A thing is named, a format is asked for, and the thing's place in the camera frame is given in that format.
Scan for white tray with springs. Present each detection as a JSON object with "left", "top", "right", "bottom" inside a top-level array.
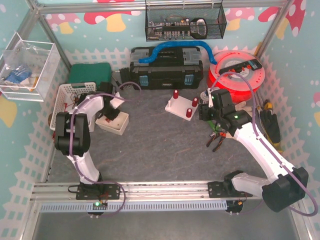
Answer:
[{"left": 95, "top": 111, "right": 129, "bottom": 136}]

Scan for green plastic water tap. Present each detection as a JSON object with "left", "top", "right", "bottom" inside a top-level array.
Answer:
[{"left": 207, "top": 120, "right": 220, "bottom": 132}]

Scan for orange black pliers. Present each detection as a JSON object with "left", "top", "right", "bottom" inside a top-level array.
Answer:
[{"left": 206, "top": 130, "right": 228, "bottom": 152}]

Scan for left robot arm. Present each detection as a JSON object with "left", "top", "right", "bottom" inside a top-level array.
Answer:
[{"left": 54, "top": 82, "right": 124, "bottom": 185}]

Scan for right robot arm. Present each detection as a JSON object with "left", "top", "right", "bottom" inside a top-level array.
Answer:
[{"left": 199, "top": 88, "right": 319, "bottom": 217}]

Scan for white cotton work glove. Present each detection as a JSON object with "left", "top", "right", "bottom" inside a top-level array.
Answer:
[{"left": 235, "top": 101, "right": 253, "bottom": 124}]

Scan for red filament spool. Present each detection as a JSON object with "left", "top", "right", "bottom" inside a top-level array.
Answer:
[{"left": 206, "top": 50, "right": 265, "bottom": 103}]

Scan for green plastic tool case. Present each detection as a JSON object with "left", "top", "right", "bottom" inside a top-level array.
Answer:
[{"left": 67, "top": 62, "right": 112, "bottom": 87}]

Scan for white perforated plastic basket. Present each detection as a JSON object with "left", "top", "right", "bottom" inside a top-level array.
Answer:
[{"left": 49, "top": 82, "right": 97, "bottom": 131}]

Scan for black plastic toolbox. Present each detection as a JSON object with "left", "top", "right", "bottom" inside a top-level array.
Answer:
[{"left": 129, "top": 46, "right": 204, "bottom": 90}]

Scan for yellow black screwdriver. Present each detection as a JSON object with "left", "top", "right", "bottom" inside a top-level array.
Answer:
[{"left": 256, "top": 99, "right": 273, "bottom": 112}]

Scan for black yellow work glove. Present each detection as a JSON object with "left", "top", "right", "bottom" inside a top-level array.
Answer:
[{"left": 259, "top": 110, "right": 283, "bottom": 154}]

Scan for blue white glove in box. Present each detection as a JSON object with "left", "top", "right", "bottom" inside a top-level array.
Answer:
[{"left": 5, "top": 67, "right": 32, "bottom": 85}]

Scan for solder wire spool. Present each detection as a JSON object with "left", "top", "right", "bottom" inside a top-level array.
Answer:
[{"left": 199, "top": 91, "right": 209, "bottom": 104}]

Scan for white peg base plate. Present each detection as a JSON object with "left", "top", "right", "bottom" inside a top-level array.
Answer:
[{"left": 165, "top": 95, "right": 199, "bottom": 121}]

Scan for blue corrugated hose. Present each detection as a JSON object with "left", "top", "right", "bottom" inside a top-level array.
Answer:
[{"left": 138, "top": 41, "right": 219, "bottom": 66}]

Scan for grey slotted cable duct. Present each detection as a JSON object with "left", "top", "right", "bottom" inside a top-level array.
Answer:
[{"left": 40, "top": 200, "right": 228, "bottom": 213}]

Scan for clear acrylic wall box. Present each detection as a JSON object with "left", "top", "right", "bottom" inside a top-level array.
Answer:
[{"left": 0, "top": 32, "right": 61, "bottom": 102}]

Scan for black wire mesh basket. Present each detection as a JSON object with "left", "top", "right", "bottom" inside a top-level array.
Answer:
[{"left": 145, "top": 3, "right": 227, "bottom": 42}]

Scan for aluminium linear rail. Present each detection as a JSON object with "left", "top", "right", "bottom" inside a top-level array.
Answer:
[{"left": 30, "top": 181, "right": 262, "bottom": 202}]

